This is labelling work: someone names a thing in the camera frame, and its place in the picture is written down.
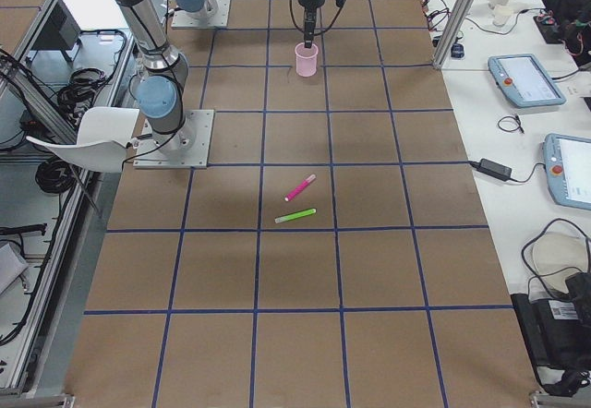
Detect pink marker pen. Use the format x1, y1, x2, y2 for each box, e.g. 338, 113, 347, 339
284, 174, 317, 202

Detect pink mesh cup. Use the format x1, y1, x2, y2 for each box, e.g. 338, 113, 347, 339
295, 42, 319, 78

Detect small blue device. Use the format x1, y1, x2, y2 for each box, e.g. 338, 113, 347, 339
451, 42, 465, 59

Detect green marker pen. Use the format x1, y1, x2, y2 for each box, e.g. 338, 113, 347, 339
274, 208, 317, 224

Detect upper teach pendant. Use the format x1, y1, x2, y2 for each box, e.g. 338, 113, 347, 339
488, 54, 566, 108

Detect teach pendant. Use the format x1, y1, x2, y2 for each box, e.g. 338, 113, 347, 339
488, 54, 566, 108
542, 133, 590, 210

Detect black power adapter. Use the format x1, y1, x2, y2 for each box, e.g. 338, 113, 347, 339
468, 158, 512, 182

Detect lower teach pendant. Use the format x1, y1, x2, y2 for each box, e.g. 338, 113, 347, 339
542, 133, 590, 210

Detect white round device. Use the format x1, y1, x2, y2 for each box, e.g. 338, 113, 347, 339
532, 233, 588, 294

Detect black box with label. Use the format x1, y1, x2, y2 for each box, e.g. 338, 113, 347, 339
511, 294, 590, 395

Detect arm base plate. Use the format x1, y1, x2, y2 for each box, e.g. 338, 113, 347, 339
132, 110, 215, 169
172, 0, 231, 30

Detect aluminium frame post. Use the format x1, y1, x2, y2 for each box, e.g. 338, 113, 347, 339
432, 0, 474, 70

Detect small black cable loop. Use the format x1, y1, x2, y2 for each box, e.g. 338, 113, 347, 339
498, 114, 525, 135

